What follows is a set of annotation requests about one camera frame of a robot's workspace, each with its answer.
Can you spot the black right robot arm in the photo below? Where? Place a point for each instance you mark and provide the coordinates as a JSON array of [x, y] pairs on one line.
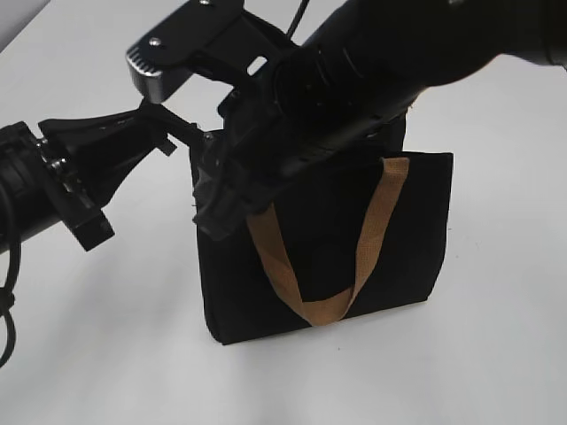
[[361, 69]]

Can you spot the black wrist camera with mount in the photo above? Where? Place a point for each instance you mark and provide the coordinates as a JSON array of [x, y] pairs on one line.
[[215, 39]]

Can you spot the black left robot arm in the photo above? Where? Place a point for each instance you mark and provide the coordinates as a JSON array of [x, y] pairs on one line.
[[37, 198]]

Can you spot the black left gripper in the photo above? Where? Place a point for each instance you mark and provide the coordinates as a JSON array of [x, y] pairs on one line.
[[91, 158]]

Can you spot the black bag with tan handle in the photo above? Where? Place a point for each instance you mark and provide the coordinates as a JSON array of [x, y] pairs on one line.
[[361, 233]]

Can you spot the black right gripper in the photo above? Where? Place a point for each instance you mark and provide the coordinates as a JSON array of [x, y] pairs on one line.
[[312, 105]]

